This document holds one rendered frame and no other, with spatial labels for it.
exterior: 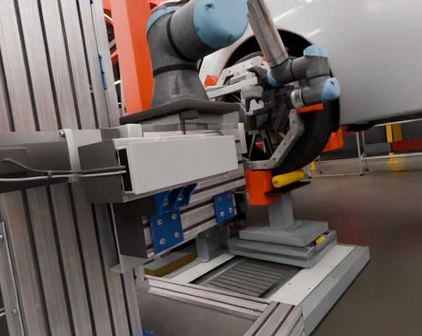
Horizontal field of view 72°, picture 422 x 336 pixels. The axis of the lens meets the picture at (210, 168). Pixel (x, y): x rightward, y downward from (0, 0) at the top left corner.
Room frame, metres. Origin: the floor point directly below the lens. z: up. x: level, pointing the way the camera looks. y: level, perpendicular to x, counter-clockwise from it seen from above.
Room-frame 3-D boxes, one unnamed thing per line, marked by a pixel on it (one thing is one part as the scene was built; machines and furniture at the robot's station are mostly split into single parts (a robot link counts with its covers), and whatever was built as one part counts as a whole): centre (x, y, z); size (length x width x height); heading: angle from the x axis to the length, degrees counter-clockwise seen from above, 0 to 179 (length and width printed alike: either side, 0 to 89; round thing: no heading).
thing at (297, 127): (1.52, -0.24, 0.85); 0.54 x 0.07 x 0.54; 46
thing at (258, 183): (1.54, -0.27, 0.48); 0.16 x 0.12 x 0.17; 136
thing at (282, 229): (1.64, -0.36, 0.32); 0.40 x 0.30 x 0.28; 46
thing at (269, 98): (1.13, -0.30, 0.86); 0.12 x 0.08 x 0.09; 46
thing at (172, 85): (0.76, 0.05, 0.87); 0.15 x 0.15 x 0.10
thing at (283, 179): (1.51, -0.39, 0.51); 0.29 x 0.06 x 0.06; 136
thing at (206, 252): (1.76, -0.02, 0.26); 0.42 x 0.18 x 0.35; 136
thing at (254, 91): (1.25, -0.22, 0.93); 0.09 x 0.05 x 0.05; 136
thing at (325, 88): (1.02, -0.41, 0.85); 0.11 x 0.08 x 0.09; 46
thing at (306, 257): (1.65, -0.34, 0.13); 0.50 x 0.36 x 0.10; 46
